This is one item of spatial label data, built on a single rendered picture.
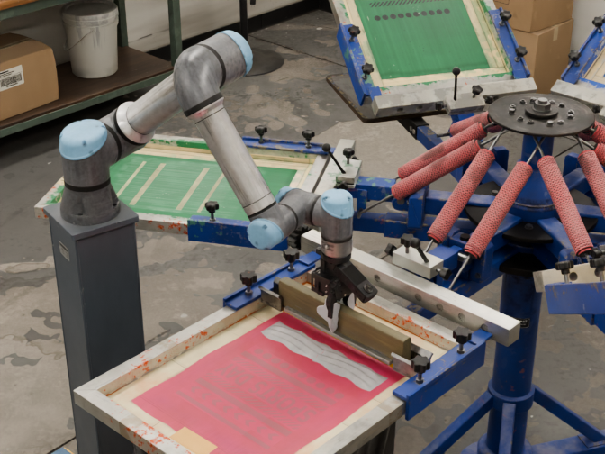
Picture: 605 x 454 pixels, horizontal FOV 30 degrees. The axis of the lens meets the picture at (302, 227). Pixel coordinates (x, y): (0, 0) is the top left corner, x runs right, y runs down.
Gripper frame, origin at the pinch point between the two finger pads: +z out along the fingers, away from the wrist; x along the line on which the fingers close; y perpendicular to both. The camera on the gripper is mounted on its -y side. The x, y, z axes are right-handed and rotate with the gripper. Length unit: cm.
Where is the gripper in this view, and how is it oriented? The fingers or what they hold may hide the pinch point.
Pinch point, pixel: (341, 324)
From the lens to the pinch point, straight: 279.7
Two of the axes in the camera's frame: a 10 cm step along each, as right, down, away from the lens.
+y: -7.3, -3.3, 6.0
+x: -6.8, 3.5, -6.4
